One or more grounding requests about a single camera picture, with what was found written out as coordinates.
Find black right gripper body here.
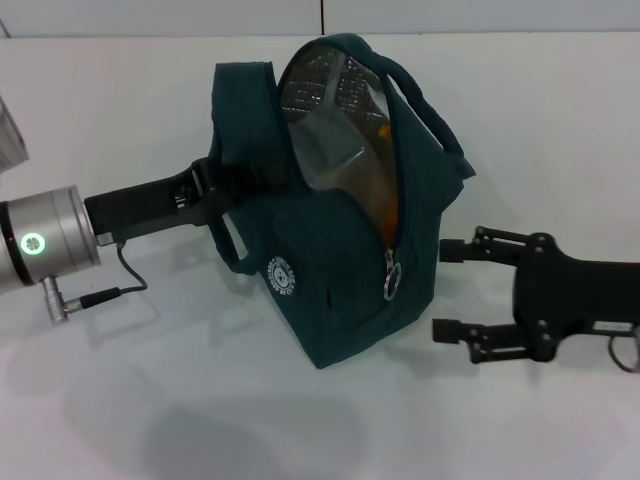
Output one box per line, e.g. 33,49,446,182
513,231,640,362

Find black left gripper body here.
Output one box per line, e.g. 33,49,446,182
83,157,225,247

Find clear container with blue seal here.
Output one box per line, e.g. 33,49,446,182
287,107,392,201

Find yellow banana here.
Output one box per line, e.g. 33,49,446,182
377,122,402,239

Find dark teal insulated lunch bag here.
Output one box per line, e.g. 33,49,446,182
207,32,476,371

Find grey right gripper cable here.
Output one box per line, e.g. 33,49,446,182
606,322,640,375

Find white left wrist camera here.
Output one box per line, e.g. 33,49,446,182
0,95,32,175

